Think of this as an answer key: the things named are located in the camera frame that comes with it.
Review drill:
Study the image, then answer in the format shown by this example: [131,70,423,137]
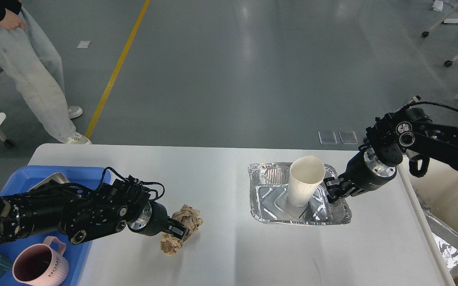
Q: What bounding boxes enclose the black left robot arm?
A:
[0,174,189,245]

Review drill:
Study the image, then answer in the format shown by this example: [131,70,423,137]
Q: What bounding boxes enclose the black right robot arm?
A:
[323,96,458,203]

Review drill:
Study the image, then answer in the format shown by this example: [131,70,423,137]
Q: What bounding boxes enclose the person legs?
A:
[0,0,91,145]

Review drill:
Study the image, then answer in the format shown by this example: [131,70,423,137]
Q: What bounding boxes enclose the white paper cup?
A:
[287,156,326,207]

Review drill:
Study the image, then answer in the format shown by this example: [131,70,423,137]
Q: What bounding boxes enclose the pink mug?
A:
[12,236,70,286]

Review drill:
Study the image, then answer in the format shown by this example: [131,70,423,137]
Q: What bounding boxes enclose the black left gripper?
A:
[128,202,190,240]

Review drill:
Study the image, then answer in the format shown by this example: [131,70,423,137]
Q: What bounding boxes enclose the brown paper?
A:
[160,204,204,256]

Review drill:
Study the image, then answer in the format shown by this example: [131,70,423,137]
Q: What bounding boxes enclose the aluminium foil tray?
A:
[248,162,352,226]

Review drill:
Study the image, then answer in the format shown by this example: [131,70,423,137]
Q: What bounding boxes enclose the stainless steel tray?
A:
[28,172,70,192]

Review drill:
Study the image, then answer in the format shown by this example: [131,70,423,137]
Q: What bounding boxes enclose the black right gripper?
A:
[324,148,396,203]

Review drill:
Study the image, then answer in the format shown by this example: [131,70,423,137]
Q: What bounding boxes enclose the blue plastic tray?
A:
[0,165,104,286]

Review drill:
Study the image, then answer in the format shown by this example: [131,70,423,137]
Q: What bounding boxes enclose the white bin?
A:
[400,157,458,285]

